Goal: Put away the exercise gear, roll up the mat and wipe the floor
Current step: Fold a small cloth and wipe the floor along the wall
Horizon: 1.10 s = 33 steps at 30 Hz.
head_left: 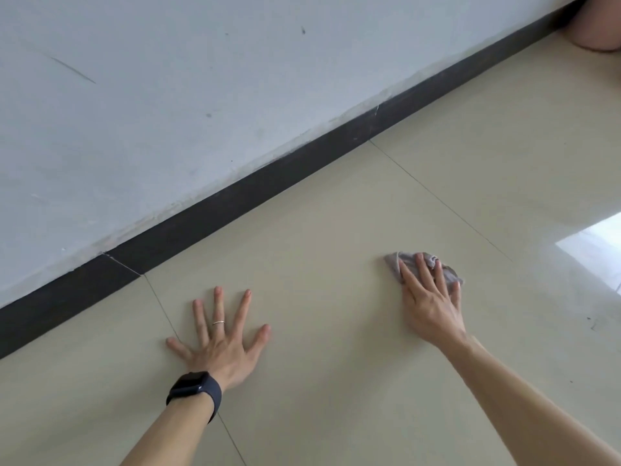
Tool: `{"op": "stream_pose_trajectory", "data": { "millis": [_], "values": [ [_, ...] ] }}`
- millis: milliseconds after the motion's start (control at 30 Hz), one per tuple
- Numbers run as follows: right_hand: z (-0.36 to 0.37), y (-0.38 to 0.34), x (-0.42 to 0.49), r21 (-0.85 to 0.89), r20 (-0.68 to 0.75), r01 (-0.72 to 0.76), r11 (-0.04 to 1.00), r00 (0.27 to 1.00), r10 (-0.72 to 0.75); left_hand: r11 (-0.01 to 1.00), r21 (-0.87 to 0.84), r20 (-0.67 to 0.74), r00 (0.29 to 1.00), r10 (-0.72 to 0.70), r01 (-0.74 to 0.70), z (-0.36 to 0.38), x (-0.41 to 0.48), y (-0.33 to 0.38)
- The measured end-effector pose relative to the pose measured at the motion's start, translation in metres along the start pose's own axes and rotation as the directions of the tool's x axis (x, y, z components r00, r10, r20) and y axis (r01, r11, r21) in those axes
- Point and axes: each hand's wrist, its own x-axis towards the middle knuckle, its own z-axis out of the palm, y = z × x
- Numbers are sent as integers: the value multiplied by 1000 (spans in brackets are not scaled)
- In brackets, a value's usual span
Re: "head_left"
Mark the person's right hand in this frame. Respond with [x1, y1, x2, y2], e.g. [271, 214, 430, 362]
[397, 252, 474, 353]

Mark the person's left hand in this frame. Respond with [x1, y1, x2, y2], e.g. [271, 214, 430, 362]
[166, 286, 272, 393]

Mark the grey rag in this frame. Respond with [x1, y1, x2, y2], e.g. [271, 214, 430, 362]
[384, 252, 466, 289]

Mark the pink yoga mat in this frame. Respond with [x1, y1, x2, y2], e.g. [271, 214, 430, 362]
[566, 0, 621, 52]

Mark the person's right forearm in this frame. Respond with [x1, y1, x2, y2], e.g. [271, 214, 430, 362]
[444, 336, 621, 466]

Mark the black smartwatch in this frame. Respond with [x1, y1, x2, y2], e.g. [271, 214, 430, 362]
[166, 371, 223, 425]

